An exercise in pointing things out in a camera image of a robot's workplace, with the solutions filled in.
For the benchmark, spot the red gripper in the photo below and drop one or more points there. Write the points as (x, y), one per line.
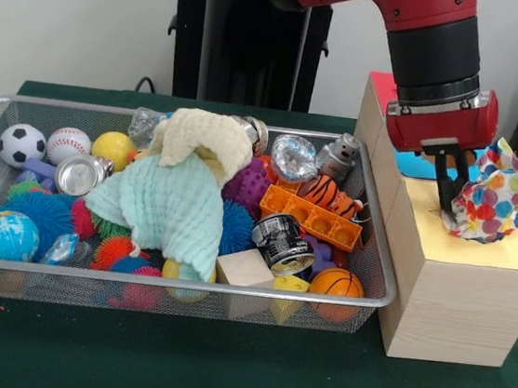
(440, 125)

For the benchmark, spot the colourful dotted cloth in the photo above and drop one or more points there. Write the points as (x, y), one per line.
(496, 202)

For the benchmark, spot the cream muslin cloth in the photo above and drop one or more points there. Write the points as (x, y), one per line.
(200, 136)

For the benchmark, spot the mint green muslin cloth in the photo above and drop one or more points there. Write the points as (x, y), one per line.
(173, 207)

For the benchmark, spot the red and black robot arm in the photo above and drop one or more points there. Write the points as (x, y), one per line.
(423, 25)

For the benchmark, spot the wooden box with three holes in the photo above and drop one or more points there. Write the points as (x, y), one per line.
(461, 310)

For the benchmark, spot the silver toy robot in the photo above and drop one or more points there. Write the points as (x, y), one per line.
(338, 156)

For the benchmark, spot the tiger plush toy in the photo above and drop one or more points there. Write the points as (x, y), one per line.
(329, 192)

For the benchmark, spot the orange toy building block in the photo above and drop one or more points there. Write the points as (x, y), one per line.
(307, 218)

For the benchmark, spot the orange toy basketball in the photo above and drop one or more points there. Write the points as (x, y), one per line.
(337, 285)

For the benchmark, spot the crushed black drink can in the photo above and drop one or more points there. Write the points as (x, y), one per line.
(281, 241)

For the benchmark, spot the dark green tablecloth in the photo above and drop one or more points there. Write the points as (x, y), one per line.
(220, 367)

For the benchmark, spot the plain yellow ball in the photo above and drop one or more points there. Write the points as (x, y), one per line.
(113, 149)

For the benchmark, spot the white toy baseball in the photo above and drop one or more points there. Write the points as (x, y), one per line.
(69, 144)

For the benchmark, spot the blue spiky rubber ball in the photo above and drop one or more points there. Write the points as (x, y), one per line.
(50, 217)

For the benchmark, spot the black and white soccer ball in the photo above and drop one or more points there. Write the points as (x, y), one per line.
(22, 146)

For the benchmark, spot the globe print ball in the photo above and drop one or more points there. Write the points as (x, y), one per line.
(8, 235)

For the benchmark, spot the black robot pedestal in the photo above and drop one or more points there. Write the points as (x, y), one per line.
(238, 51)

